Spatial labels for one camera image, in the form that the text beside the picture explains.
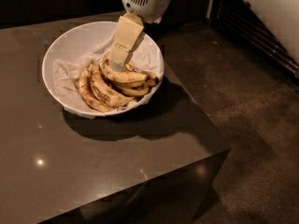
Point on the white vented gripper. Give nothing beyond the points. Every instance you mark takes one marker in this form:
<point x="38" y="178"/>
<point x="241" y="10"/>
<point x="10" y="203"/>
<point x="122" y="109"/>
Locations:
<point x="149" y="0"/>

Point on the curved spotted banana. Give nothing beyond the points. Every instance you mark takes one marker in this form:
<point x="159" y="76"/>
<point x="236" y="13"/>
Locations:
<point x="123" y="76"/>

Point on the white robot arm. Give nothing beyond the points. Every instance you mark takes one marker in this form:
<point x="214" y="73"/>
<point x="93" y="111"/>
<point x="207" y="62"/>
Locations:
<point x="130" y="27"/>

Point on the white paper bowl liner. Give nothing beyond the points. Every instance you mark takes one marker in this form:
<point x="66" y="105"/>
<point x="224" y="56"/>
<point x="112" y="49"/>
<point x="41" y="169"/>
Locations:
<point x="143" y="55"/>

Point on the small rear banana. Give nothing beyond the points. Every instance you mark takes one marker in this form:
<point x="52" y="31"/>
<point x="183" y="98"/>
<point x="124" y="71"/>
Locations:
<point x="129" y="67"/>

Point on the lower right yellow banana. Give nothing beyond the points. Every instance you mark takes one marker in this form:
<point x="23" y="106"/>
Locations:
<point x="134" y="92"/>

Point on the large spotted middle banana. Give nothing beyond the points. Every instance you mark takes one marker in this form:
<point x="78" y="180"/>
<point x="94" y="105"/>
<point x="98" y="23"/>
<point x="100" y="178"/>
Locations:
<point x="102" y="91"/>

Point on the white round bowl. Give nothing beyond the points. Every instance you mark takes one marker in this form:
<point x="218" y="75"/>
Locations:
<point x="74" y="44"/>

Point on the leftmost spotted banana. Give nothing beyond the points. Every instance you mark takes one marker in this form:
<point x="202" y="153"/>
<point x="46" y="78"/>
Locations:
<point x="92" y="94"/>

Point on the dark slatted radiator grille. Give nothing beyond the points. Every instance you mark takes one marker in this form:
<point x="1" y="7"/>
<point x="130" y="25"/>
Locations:
<point x="237" y="17"/>

